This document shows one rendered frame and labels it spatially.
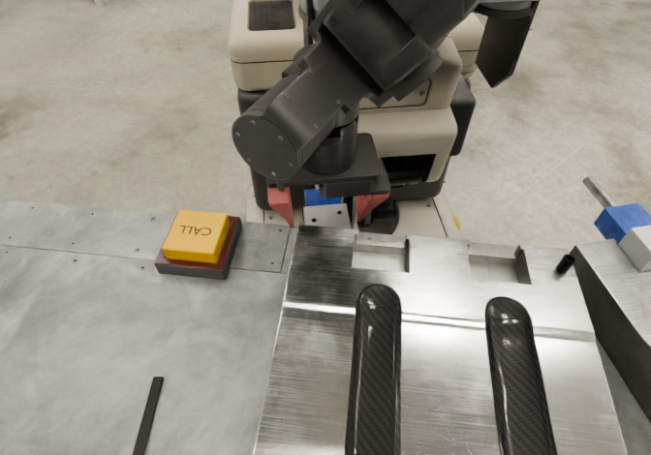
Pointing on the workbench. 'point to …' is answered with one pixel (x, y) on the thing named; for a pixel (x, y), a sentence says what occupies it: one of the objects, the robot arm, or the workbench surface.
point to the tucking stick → (148, 416)
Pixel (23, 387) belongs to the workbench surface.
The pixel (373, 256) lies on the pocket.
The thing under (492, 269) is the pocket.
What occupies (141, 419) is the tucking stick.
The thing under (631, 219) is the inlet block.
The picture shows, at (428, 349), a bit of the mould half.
